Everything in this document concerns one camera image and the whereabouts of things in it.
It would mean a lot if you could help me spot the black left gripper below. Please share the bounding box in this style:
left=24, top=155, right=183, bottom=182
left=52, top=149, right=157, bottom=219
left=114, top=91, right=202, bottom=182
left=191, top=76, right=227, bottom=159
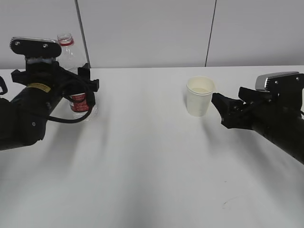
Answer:
left=11, top=61, right=99, bottom=106

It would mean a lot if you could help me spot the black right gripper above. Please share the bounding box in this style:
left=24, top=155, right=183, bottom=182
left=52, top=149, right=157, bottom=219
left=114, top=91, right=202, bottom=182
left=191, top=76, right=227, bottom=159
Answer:
left=211, top=87, right=304, bottom=133

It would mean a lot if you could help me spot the clear plastic water bottle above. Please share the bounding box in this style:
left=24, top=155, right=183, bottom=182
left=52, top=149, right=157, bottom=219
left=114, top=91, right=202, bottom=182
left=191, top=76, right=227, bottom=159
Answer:
left=57, top=32, right=99, bottom=122

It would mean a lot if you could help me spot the white paper cup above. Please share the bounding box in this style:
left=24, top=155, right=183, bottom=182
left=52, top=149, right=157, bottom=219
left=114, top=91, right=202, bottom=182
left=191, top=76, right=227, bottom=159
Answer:
left=186, top=76, right=216, bottom=117

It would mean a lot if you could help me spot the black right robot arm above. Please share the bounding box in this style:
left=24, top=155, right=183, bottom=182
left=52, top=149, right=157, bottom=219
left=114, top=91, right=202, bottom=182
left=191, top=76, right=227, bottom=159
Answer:
left=211, top=87, right=304, bottom=163

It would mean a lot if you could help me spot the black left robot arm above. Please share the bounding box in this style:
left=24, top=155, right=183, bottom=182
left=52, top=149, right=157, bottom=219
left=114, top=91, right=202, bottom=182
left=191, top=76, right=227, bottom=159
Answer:
left=0, top=61, right=99, bottom=150

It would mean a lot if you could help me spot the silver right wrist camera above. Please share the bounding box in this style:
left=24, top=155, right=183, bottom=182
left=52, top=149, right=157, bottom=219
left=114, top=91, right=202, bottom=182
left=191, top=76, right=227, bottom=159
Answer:
left=255, top=71, right=304, bottom=94

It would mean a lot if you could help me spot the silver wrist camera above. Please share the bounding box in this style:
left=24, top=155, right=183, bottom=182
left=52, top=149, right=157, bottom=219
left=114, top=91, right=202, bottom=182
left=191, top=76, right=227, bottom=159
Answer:
left=9, top=37, right=62, bottom=58
left=255, top=71, right=304, bottom=94

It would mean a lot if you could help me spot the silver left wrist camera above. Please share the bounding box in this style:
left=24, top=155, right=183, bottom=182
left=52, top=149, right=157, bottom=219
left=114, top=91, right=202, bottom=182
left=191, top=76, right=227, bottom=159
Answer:
left=9, top=37, right=62, bottom=58

